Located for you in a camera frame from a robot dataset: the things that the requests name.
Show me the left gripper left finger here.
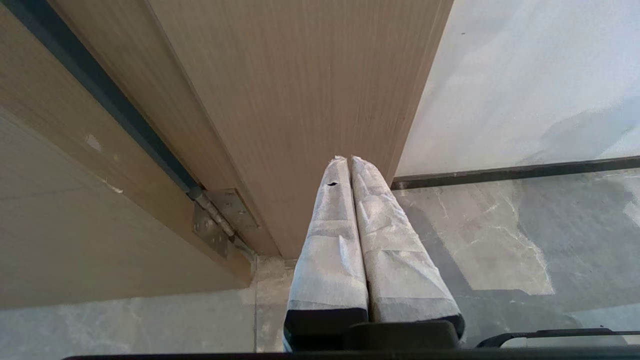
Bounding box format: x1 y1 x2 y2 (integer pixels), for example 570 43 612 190
282 155 370 353

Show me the wooden door frame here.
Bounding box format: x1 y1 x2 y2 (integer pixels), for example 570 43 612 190
0 0 254 310

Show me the wooden door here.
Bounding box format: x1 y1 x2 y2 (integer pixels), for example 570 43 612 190
47 0 455 260

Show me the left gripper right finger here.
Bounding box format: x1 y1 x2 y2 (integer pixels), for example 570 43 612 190
351 155 466 342

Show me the metal door hinge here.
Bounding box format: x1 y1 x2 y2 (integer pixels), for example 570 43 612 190
187 186 260 260

